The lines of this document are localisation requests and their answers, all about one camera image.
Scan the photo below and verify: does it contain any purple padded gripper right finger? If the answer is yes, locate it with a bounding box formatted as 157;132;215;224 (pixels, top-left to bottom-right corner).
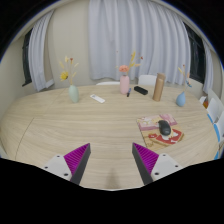
132;143;182;185

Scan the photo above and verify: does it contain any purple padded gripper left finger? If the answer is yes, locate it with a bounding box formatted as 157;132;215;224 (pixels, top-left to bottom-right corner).
43;143;91;185

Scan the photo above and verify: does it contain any black computer mouse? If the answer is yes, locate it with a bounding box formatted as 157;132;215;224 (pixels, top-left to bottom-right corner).
158;120;171;136

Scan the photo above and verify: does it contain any colourful illustrated mouse pad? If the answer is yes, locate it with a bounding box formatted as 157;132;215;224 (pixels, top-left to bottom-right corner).
137;114;184;150

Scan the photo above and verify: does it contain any blue vase with dried flowers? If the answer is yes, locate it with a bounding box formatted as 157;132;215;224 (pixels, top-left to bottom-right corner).
176;66;192;107

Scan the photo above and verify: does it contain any white remote control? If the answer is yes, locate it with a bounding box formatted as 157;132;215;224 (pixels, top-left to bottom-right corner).
90;94;105;103

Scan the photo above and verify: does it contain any black rectangular box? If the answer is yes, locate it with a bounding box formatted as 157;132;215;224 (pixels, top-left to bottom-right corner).
134;86;148;95

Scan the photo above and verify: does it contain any black pen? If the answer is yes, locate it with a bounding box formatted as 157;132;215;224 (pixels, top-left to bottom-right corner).
126;87;131;97

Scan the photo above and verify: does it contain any white chair back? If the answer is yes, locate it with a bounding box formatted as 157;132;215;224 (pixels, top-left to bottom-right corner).
138;75;156;86

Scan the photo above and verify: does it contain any pink vase with orange flowers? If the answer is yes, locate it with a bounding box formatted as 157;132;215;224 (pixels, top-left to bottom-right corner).
117;51;140;95

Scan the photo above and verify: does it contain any green vase with yellow flowers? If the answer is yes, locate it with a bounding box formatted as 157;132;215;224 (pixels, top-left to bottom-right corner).
59;56;79;103

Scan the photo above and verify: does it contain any dark window left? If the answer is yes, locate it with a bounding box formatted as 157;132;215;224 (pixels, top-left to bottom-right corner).
22;29;33;87

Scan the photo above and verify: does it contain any dark window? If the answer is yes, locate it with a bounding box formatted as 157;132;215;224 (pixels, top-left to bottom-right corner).
184;24;206;83
22;29;33;87

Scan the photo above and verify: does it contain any dark window right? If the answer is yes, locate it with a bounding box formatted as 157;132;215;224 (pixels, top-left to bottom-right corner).
184;24;206;83

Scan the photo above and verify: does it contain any right white curtain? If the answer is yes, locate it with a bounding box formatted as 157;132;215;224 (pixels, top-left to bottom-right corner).
88;0;191;85

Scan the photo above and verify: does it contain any white curtain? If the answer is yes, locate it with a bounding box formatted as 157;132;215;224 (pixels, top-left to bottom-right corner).
28;10;54;92
88;0;191;85

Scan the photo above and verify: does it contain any left white curtain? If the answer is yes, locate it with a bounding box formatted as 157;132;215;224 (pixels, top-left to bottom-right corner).
28;10;54;92

